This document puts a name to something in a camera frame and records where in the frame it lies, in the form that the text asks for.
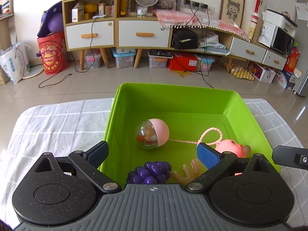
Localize tan rubber hand toy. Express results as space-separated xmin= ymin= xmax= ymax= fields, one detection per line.
xmin=171 ymin=159 xmax=202 ymax=186

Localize pink pig squeeze toy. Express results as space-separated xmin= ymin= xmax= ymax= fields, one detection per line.
xmin=168 ymin=127 xmax=251 ymax=159

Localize purple toy grapes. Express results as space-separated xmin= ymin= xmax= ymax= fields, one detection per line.
xmin=126 ymin=161 xmax=172 ymax=185

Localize pink clear egg toy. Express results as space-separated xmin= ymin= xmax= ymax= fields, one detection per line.
xmin=136 ymin=118 xmax=170 ymax=149

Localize green plastic storage box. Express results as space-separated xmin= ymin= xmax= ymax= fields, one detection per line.
xmin=99 ymin=83 xmax=272 ymax=187

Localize yellow egg tray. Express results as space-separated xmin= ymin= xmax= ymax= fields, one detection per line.
xmin=228 ymin=63 xmax=255 ymax=81

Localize red cardboard box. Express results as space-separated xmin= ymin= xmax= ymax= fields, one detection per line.
xmin=168 ymin=51 xmax=198 ymax=72

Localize red printed bag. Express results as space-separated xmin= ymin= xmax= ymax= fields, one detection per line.
xmin=37 ymin=31 xmax=68 ymax=75

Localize white paper shopping bag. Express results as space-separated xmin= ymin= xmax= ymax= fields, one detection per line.
xmin=1 ymin=41 xmax=30 ymax=84

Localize black bag on shelf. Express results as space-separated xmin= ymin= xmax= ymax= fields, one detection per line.
xmin=171 ymin=29 xmax=198 ymax=50

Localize white microwave oven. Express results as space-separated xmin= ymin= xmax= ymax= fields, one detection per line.
xmin=258 ymin=21 xmax=295 ymax=55

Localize wooden white drawer cabinet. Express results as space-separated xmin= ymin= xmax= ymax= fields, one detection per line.
xmin=62 ymin=0 xmax=287 ymax=70

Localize purple plush toy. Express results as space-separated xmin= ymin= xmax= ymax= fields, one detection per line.
xmin=37 ymin=1 xmax=64 ymax=38

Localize pink checked cloth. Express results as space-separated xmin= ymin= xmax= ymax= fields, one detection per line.
xmin=153 ymin=9 xmax=250 ymax=42

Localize framed cartoon drawing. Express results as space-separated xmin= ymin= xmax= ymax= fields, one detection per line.
xmin=219 ymin=0 xmax=246 ymax=28

